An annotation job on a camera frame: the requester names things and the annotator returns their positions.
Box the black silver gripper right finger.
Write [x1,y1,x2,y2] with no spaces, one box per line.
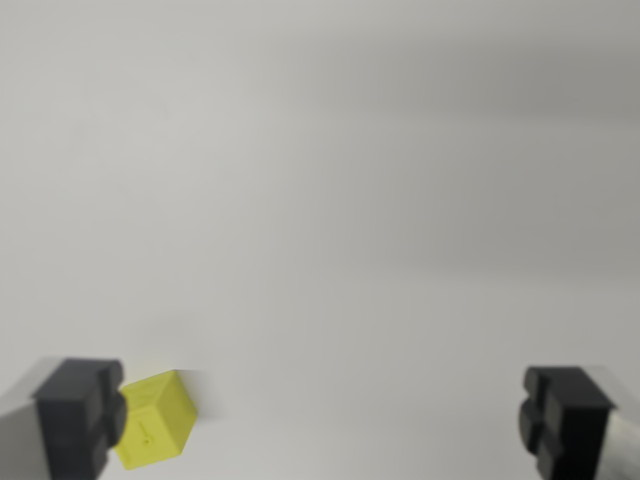
[517,364,640,480]

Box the black silver gripper left finger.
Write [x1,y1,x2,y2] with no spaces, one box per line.
[0,356,129,480]

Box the yellow cube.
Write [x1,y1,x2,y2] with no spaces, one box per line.
[114,369,199,472]

